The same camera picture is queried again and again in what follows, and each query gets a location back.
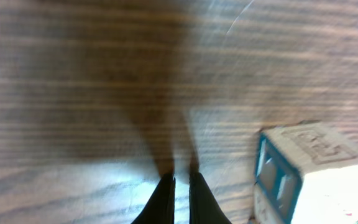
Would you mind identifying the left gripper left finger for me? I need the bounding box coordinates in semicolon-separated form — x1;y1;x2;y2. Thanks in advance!
132;172;176;224

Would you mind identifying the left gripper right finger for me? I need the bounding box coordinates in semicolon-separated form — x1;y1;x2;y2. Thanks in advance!
189;172;231;224

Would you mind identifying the white block blue side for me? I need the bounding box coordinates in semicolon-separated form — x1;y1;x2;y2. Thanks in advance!
249;121;358;224

